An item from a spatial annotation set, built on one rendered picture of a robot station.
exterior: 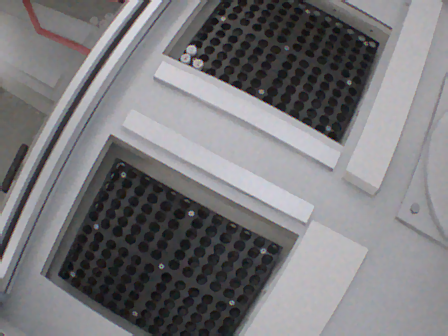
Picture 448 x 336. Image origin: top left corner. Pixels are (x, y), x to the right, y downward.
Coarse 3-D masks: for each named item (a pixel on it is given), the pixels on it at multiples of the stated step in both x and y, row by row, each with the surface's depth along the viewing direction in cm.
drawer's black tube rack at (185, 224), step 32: (128, 192) 84; (160, 192) 88; (96, 224) 83; (128, 224) 83; (160, 224) 83; (192, 224) 83; (224, 224) 83; (96, 256) 82; (128, 256) 82; (160, 256) 86; (192, 256) 82; (224, 256) 82; (256, 256) 86; (96, 288) 81; (128, 288) 81; (160, 288) 85; (192, 288) 84; (224, 288) 81; (256, 288) 81; (128, 320) 80; (160, 320) 83; (192, 320) 80; (224, 320) 84
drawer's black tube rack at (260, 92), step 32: (256, 0) 92; (224, 32) 90; (256, 32) 90; (288, 32) 94; (320, 32) 94; (192, 64) 88; (224, 64) 88; (256, 64) 88; (288, 64) 89; (320, 64) 89; (352, 64) 89; (256, 96) 87; (288, 96) 88; (320, 96) 91; (352, 96) 88; (320, 128) 90
